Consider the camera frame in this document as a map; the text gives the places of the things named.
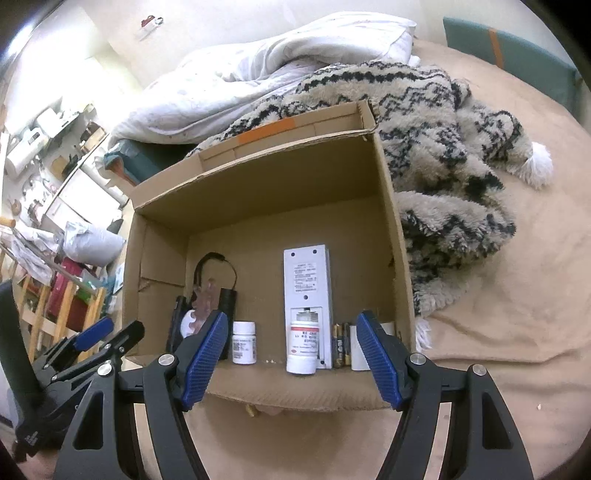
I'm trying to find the white power adapter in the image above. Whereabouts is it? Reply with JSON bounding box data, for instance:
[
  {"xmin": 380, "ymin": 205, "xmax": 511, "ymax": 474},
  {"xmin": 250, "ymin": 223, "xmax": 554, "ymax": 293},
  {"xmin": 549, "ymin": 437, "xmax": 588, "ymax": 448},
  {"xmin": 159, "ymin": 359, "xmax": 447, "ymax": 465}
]
[{"xmin": 351, "ymin": 322, "xmax": 393, "ymax": 371}]

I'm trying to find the white remote control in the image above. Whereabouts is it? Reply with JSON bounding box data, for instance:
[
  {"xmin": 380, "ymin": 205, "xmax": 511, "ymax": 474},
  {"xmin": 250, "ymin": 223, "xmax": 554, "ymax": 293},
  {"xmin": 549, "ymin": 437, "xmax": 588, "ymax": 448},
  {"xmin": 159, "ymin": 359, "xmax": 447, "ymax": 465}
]
[{"xmin": 283, "ymin": 246, "xmax": 334, "ymax": 370}]

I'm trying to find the small white round case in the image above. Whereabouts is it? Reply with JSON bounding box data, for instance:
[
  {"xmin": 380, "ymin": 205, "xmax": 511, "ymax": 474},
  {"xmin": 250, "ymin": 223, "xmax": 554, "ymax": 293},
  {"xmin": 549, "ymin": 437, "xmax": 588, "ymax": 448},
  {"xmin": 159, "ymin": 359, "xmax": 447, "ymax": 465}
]
[{"xmin": 180, "ymin": 310, "xmax": 202, "ymax": 341}]

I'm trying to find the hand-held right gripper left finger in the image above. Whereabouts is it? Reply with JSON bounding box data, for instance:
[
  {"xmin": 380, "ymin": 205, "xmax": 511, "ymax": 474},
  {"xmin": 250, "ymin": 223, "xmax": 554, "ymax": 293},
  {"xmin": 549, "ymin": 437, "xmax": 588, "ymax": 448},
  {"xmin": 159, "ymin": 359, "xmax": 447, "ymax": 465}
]
[{"xmin": 53, "ymin": 310, "xmax": 230, "ymax": 480}]

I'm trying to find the teal book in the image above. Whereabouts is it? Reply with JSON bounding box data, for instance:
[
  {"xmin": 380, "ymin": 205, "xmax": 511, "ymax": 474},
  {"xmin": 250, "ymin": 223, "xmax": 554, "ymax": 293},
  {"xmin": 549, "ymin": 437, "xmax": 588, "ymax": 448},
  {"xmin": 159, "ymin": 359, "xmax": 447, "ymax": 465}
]
[{"xmin": 108, "ymin": 263, "xmax": 126, "ymax": 297}]

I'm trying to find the white plastic bag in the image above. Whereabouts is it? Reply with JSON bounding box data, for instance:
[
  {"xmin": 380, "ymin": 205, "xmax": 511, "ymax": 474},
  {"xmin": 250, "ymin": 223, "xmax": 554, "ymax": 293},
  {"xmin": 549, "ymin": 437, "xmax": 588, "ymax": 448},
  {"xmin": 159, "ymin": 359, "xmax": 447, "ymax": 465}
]
[{"xmin": 62, "ymin": 222, "xmax": 126, "ymax": 267}]

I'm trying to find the cardboard box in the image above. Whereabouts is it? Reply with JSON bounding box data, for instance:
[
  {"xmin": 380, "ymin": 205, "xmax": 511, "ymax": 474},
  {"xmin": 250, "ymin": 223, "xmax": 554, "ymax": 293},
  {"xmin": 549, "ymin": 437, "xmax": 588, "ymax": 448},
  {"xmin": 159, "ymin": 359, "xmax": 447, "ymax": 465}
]
[{"xmin": 121, "ymin": 99, "xmax": 419, "ymax": 414}]

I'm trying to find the white duvet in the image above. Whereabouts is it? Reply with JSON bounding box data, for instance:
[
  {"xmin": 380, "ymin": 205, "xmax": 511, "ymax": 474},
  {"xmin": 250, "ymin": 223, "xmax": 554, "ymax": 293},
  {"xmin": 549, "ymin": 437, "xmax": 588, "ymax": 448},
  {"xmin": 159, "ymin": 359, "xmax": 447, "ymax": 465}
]
[{"xmin": 108, "ymin": 13, "xmax": 416, "ymax": 144}]

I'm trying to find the small white pill bottle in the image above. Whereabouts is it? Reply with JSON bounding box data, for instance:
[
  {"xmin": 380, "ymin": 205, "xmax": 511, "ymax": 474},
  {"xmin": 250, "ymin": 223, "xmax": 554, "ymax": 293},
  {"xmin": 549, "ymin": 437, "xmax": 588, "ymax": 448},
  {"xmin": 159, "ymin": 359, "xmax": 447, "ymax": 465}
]
[{"xmin": 231, "ymin": 322, "xmax": 257, "ymax": 365}]

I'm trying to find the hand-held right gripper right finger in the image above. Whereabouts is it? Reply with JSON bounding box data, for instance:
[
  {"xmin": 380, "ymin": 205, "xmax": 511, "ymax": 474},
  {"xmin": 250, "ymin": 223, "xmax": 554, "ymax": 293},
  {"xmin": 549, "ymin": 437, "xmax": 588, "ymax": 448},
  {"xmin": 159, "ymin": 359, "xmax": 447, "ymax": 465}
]
[{"xmin": 355, "ymin": 310, "xmax": 536, "ymax": 480}]

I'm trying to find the green headboard cushion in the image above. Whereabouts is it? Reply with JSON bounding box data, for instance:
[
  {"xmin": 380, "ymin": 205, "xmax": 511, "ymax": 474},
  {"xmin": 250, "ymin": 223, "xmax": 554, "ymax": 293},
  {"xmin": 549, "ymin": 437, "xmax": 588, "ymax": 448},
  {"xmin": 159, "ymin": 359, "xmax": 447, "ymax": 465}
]
[{"xmin": 442, "ymin": 17, "xmax": 583, "ymax": 109}]

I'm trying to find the patterned fleece blanket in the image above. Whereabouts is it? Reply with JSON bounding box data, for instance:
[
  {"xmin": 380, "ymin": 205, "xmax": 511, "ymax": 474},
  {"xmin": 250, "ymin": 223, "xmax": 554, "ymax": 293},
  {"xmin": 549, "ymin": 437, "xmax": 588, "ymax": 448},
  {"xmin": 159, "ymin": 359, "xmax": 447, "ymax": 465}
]
[{"xmin": 185, "ymin": 60, "xmax": 555, "ymax": 319}]

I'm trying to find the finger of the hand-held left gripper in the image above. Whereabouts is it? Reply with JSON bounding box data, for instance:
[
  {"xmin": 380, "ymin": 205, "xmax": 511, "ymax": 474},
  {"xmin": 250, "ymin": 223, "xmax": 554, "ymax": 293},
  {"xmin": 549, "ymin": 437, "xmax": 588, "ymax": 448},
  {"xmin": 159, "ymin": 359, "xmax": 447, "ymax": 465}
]
[
  {"xmin": 44, "ymin": 316, "xmax": 115, "ymax": 370},
  {"xmin": 51, "ymin": 320, "xmax": 146, "ymax": 385}
]

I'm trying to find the wall hook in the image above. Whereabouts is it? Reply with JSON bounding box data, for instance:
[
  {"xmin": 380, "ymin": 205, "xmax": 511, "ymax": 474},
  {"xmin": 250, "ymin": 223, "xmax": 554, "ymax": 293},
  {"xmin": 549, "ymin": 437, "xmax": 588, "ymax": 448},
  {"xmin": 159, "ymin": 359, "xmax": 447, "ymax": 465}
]
[{"xmin": 139, "ymin": 15, "xmax": 164, "ymax": 40}]

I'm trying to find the white cabinet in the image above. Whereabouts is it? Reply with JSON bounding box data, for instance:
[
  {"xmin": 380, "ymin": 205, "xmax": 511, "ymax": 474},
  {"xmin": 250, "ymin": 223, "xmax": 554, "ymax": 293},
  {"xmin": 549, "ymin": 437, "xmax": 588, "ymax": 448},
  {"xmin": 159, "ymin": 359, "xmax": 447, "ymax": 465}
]
[{"xmin": 41, "ymin": 161, "xmax": 130, "ymax": 232}]

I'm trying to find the white medicine bottle red label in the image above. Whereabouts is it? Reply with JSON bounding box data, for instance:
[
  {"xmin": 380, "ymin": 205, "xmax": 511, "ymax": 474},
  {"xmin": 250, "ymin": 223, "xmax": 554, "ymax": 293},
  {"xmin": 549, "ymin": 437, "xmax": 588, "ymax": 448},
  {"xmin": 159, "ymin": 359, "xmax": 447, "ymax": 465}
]
[{"xmin": 286, "ymin": 320, "xmax": 320, "ymax": 376}]

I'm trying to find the wooden rack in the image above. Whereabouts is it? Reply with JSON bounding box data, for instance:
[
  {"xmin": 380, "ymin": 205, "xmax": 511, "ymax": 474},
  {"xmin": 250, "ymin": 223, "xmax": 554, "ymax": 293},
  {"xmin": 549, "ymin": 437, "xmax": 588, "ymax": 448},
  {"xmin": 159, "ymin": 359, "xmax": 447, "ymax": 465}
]
[{"xmin": 0, "ymin": 217, "xmax": 112, "ymax": 365}]

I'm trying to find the paper towel roll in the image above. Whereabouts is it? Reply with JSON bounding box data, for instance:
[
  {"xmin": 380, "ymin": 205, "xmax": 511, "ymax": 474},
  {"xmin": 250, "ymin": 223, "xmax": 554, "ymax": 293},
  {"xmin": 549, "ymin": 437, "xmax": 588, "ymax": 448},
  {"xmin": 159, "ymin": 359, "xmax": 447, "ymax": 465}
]
[{"xmin": 4, "ymin": 143, "xmax": 38, "ymax": 179}]

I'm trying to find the teal storage box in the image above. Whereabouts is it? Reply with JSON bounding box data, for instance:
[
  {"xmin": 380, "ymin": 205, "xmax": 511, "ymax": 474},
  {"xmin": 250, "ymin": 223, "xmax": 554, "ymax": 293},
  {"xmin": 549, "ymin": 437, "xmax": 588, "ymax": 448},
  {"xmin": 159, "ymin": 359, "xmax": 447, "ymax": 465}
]
[{"xmin": 104, "ymin": 141, "xmax": 199, "ymax": 188}]

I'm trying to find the black strap pouch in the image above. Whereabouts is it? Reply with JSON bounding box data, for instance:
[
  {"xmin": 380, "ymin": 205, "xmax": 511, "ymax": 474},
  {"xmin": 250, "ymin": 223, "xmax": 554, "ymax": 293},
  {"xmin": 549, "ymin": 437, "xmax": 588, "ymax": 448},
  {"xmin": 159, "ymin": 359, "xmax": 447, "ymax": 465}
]
[{"xmin": 167, "ymin": 251, "xmax": 238, "ymax": 361}]

